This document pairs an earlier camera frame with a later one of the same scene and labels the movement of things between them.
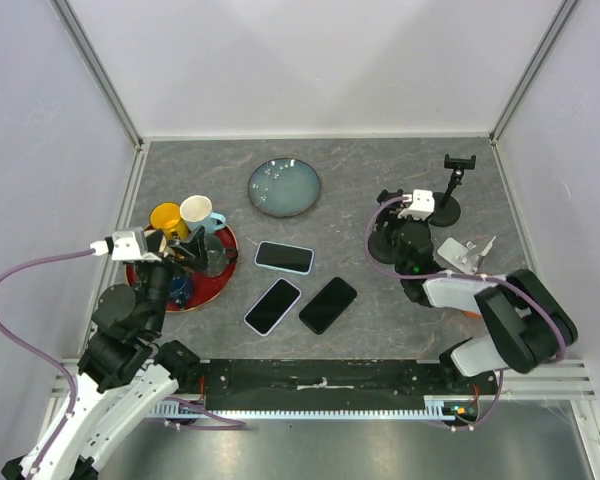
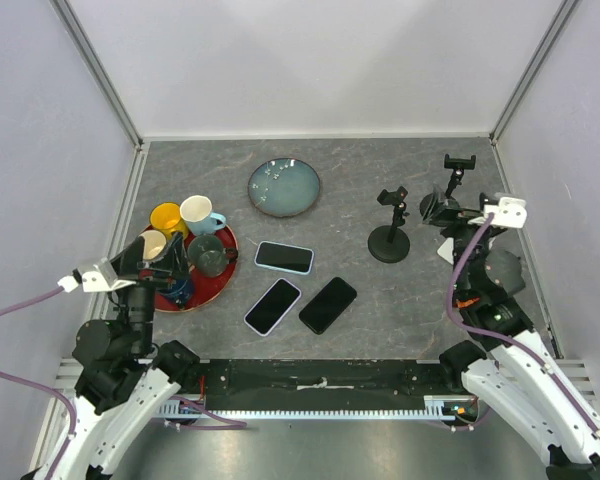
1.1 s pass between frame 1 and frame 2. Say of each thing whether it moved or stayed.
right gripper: moved
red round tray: stayed
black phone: stayed
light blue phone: stayed
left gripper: moved
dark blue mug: stayed
